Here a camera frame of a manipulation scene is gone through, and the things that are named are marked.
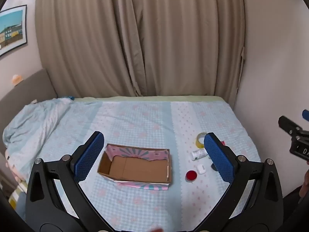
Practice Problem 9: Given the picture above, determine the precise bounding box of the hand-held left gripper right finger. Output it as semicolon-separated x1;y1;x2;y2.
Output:
194;132;283;231

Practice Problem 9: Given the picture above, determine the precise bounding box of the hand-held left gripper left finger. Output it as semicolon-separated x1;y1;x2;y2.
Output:
25;131;114;231

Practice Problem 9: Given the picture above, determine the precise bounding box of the white plastic bottle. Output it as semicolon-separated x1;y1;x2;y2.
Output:
191;148;208;161

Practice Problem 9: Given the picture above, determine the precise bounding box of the yellow-green tape roll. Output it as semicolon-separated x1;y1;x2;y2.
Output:
195;132;207;149

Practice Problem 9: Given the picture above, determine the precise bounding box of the red-lidded jar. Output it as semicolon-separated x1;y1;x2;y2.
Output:
185;170;198;182

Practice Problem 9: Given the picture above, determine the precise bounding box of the patterned cardboard box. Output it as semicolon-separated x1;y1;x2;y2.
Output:
97;143;172;191

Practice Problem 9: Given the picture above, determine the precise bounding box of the person's right hand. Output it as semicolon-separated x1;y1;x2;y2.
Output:
299;169;309;197

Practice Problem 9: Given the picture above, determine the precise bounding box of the light blue duvet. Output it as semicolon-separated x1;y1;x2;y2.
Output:
2;97;75;182

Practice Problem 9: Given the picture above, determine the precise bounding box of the pink soft object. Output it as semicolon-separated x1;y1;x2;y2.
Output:
5;150;21;182

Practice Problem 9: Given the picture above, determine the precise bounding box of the yellow striped cloth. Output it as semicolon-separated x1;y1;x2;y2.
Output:
8;181;28;209

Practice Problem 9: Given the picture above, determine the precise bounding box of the grey bed headboard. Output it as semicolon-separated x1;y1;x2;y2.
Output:
0;68;57;148

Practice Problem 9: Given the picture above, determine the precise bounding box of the beige curtain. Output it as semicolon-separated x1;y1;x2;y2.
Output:
35;0;246;97

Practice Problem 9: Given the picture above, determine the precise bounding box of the framed wall poster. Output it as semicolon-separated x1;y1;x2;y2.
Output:
0;4;27;57

